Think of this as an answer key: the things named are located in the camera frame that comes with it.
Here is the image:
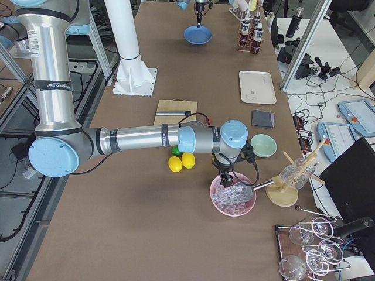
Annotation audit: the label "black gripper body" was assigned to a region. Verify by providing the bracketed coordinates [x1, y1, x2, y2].
[212, 140, 254, 180]

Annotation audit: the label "second robot arm gripper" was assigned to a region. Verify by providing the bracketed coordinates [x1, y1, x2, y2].
[176, 0, 213, 29]

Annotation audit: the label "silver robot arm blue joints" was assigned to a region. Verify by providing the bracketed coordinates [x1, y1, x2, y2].
[15, 1, 248, 177]

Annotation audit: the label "blue plate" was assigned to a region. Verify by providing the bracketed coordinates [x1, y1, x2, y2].
[183, 25, 212, 45]

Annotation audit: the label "metal ice scoop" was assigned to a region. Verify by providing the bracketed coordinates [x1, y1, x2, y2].
[231, 180, 274, 204]

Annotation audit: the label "mint green bowl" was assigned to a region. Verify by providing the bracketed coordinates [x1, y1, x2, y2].
[250, 134, 277, 158]

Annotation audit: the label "pink bowl of ice cubes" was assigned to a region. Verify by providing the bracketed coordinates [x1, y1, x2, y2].
[209, 172, 257, 217]

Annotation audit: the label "grey folded cloth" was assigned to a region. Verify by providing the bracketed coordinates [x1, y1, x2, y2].
[251, 109, 275, 129]

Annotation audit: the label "yellow lemon back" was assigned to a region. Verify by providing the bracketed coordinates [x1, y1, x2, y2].
[181, 153, 196, 169]

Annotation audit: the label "yellow lemon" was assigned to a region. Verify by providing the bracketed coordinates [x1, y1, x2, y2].
[181, 153, 196, 169]
[168, 156, 183, 173]

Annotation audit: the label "wooden cup drying stand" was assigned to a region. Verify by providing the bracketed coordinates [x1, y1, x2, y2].
[265, 139, 329, 207]

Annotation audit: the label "clear glass mug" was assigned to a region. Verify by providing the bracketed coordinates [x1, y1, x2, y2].
[279, 158, 315, 190]

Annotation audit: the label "yellow lemon front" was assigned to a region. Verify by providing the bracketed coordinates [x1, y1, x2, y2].
[168, 156, 183, 173]

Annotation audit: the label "green lime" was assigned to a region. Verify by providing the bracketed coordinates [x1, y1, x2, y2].
[172, 146, 183, 156]

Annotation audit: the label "black power strip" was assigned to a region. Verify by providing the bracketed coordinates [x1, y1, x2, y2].
[292, 115, 312, 152]

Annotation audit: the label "cream plastic tray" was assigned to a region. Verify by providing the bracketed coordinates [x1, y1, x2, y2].
[238, 71, 277, 105]

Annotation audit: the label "silver knife black tip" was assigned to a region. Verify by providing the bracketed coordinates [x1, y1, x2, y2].
[156, 111, 192, 116]

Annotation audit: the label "wooden cutting board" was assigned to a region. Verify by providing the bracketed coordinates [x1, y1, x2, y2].
[154, 99, 197, 125]

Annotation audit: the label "wine glass upper left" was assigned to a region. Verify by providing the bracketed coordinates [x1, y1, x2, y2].
[288, 224, 315, 245]

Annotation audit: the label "blue teach pendant lower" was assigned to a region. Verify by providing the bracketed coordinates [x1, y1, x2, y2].
[316, 122, 359, 162]

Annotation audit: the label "blue teach pendant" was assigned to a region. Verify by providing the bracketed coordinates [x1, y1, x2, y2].
[337, 100, 374, 138]
[316, 122, 359, 162]

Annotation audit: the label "wine glass rack tray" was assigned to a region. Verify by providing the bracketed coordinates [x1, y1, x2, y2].
[275, 216, 351, 280]

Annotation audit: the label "black laptop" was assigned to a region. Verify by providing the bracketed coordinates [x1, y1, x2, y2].
[320, 137, 374, 220]

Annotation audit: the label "dark sauce bottle front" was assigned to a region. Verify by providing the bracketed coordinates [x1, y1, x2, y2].
[250, 23, 264, 54]

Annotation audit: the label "dark sauce bottle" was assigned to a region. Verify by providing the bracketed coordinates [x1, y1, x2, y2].
[250, 23, 264, 54]
[252, 11, 261, 30]
[238, 17, 251, 52]

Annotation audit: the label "wine glass front left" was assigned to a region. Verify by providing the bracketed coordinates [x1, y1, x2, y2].
[278, 255, 307, 280]

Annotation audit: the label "dark sauce bottle left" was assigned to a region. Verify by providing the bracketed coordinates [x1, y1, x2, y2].
[238, 17, 251, 52]

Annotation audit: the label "blue teach pendant upper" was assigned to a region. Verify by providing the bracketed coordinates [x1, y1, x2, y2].
[337, 100, 374, 138]

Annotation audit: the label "dark sauce bottle back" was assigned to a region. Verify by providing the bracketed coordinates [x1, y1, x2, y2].
[252, 11, 261, 30]

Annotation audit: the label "black thermos bottle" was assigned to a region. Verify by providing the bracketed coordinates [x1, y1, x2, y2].
[285, 7, 304, 38]

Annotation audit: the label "copper wire bottle rack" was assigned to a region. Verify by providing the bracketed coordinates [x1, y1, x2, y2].
[237, 18, 264, 54]

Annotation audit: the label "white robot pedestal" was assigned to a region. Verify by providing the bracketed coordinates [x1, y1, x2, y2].
[105, 0, 157, 97]

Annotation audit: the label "aluminium frame post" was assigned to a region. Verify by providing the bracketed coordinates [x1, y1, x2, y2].
[281, 0, 332, 92]

